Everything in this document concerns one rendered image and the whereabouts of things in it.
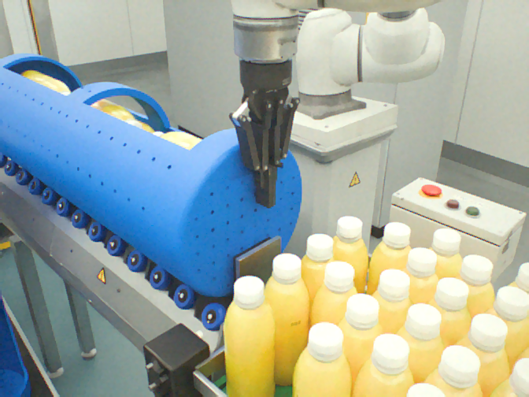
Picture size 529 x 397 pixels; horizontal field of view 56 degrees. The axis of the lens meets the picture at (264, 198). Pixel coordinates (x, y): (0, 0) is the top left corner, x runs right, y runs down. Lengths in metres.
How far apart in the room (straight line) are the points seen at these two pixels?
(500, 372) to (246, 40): 0.52
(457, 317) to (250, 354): 0.28
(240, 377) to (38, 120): 0.69
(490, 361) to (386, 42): 0.91
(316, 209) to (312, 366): 0.91
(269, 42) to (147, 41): 5.92
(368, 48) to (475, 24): 2.33
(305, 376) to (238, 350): 0.12
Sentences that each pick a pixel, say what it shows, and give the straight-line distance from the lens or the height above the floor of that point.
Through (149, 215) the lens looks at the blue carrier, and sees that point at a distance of 0.80.
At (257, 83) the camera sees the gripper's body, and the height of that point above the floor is 1.33.
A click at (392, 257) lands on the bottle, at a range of 0.81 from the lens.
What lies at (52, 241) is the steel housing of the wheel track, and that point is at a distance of 1.31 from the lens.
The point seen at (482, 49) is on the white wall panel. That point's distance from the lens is 3.69.
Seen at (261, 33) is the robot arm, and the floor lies 1.40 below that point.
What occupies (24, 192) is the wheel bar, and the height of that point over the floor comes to 0.92.
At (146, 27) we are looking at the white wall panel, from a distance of 6.56.
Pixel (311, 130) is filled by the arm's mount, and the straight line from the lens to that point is 1.36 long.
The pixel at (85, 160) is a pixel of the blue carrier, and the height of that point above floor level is 1.15.
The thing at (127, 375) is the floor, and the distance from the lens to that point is 2.12.
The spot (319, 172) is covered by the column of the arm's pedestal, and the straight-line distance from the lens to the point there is 1.42.
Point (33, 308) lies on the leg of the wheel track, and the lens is 1.97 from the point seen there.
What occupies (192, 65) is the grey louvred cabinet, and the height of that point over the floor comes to 0.63.
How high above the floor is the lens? 1.52
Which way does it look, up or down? 28 degrees down
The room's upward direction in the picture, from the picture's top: straight up
